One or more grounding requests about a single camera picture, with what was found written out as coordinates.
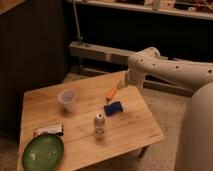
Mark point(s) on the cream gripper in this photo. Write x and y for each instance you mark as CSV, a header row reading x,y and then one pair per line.
x,y
123,82

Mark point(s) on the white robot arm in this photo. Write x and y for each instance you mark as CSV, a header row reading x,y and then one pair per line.
x,y
195,142

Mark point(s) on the blue sponge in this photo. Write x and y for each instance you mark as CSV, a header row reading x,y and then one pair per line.
x,y
113,108

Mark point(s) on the wooden table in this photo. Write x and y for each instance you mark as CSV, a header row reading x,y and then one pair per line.
x,y
135,127

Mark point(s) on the small clear bottle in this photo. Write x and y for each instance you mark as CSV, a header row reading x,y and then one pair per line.
x,y
99,126

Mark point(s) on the metal pole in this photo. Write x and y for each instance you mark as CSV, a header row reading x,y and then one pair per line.
x,y
79,37

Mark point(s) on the green bowl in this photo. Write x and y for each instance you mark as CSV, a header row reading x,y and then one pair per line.
x,y
43,153

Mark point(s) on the grey metal rail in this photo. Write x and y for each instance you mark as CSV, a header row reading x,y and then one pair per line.
x,y
100,52

